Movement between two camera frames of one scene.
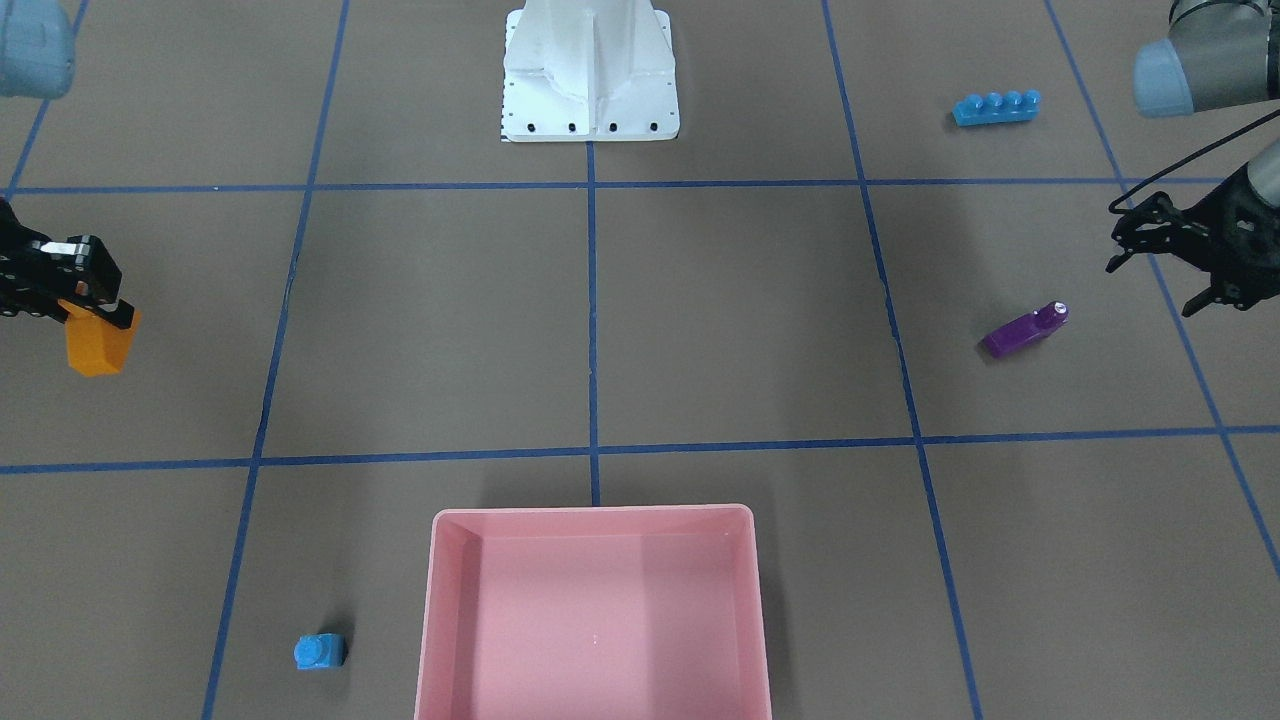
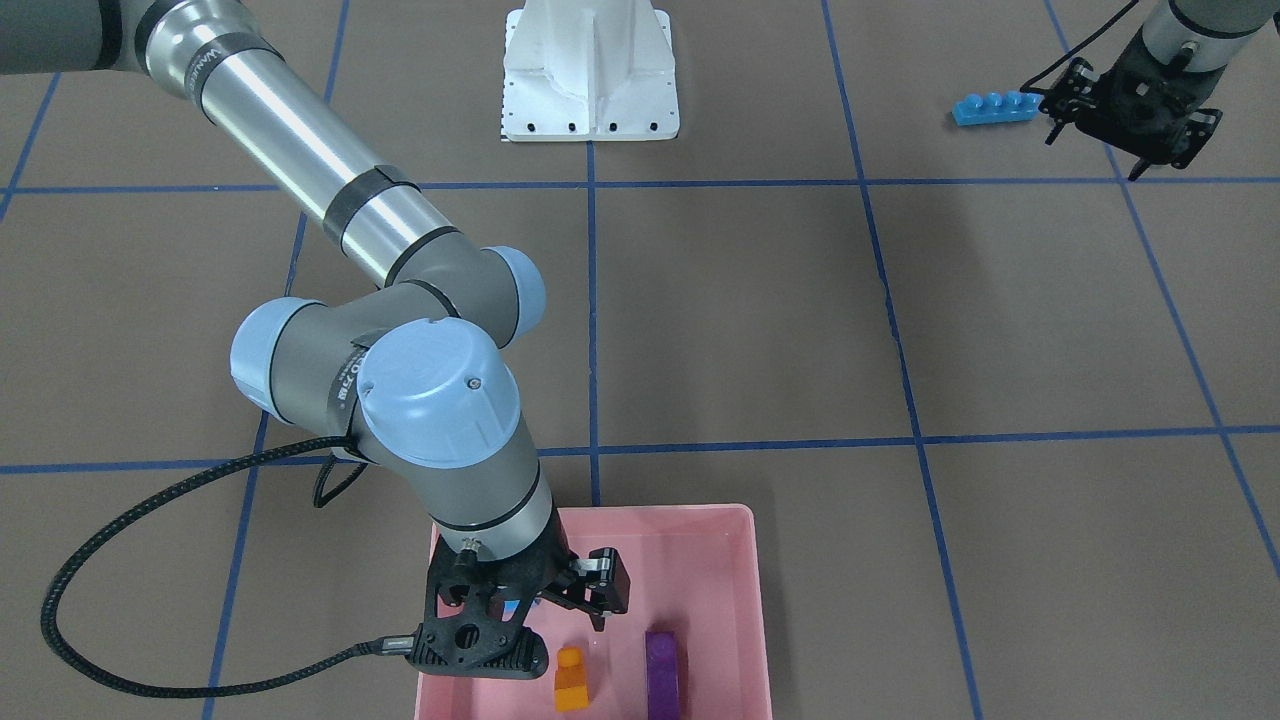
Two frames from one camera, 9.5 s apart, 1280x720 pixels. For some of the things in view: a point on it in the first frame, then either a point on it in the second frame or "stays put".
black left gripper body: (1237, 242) -> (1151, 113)
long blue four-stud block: (996, 107) stays put
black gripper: (1157, 225) -> (1074, 95)
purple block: (1025, 330) -> (662, 675)
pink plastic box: (650, 612) stays put
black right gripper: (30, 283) -> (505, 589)
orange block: (95, 346) -> (570, 690)
